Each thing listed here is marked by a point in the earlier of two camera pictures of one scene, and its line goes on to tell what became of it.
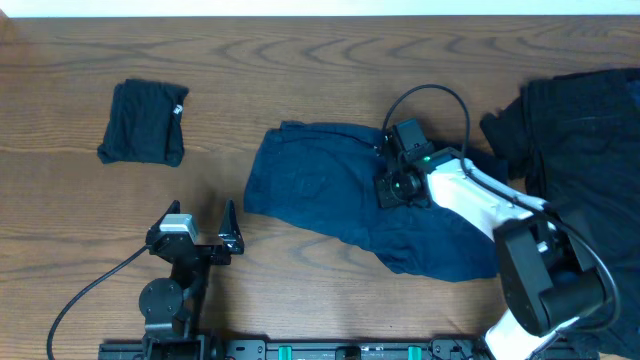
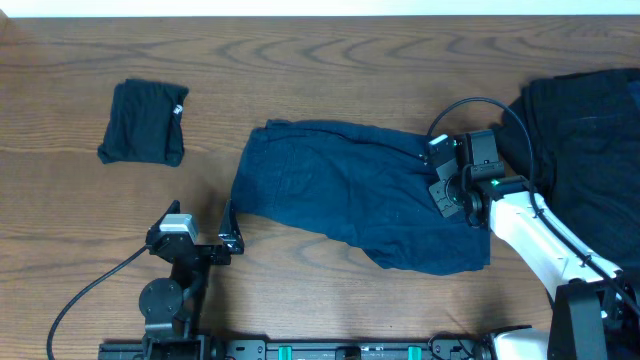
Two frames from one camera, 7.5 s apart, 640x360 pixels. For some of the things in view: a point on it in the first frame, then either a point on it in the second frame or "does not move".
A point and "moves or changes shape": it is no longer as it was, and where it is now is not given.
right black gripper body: [391, 190] -> [447, 196]
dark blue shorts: [325, 175] moves or changes shape
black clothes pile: [573, 143] does not move
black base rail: [325, 349] does not move
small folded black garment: [145, 124] does not move
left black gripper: [233, 244] does not move
